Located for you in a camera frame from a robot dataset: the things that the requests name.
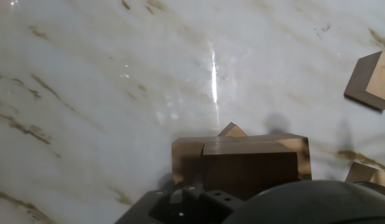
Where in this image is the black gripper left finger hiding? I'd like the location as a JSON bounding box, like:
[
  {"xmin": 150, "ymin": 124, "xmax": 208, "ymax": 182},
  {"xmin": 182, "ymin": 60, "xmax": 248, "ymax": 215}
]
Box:
[{"xmin": 114, "ymin": 174, "xmax": 245, "ymax": 224}]

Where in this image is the white marble pattern mat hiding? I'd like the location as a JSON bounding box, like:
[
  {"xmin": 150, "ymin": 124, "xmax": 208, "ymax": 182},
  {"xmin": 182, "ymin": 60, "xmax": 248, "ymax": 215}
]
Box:
[{"xmin": 0, "ymin": 0, "xmax": 385, "ymax": 224}]

